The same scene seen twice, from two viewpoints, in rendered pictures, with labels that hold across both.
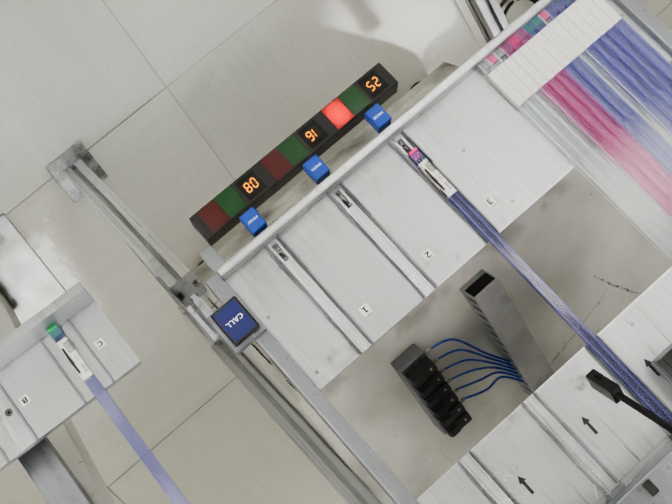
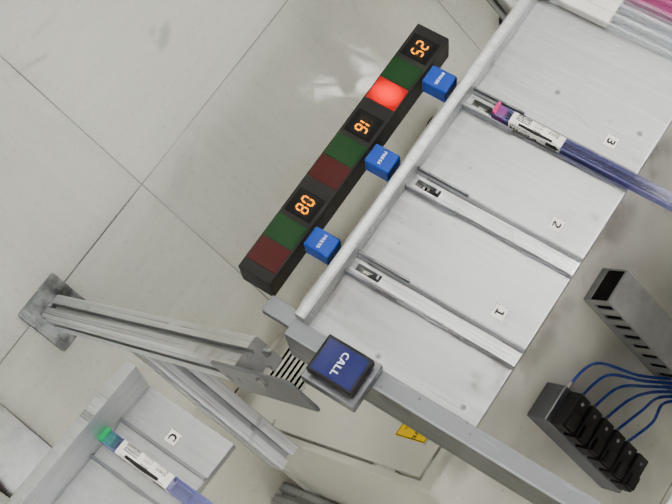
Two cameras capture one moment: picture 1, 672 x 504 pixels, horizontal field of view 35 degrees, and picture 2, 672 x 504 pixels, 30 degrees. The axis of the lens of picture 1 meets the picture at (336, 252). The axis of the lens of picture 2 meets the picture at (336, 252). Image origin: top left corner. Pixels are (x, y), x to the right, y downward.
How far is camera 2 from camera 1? 0.31 m
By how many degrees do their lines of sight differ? 10
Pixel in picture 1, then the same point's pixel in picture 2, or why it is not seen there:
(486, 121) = (573, 52)
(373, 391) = not seen: hidden behind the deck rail
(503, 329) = (652, 335)
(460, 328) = (598, 351)
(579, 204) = not seen: outside the picture
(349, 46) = (343, 91)
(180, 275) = (243, 347)
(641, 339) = not seen: outside the picture
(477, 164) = (580, 103)
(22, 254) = (13, 432)
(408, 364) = (551, 407)
